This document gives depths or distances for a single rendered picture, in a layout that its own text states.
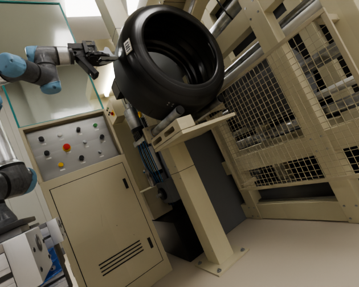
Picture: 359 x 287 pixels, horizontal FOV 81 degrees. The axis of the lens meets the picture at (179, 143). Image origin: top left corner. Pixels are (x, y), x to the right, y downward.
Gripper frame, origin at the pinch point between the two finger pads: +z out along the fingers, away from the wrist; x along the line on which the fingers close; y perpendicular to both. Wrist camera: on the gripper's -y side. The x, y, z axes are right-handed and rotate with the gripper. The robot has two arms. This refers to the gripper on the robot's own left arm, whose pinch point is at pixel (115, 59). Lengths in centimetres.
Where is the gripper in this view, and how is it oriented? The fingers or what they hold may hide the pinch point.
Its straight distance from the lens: 113.1
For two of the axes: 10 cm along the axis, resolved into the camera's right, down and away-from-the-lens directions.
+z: 8.4, -2.1, 5.0
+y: -3.2, -9.3, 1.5
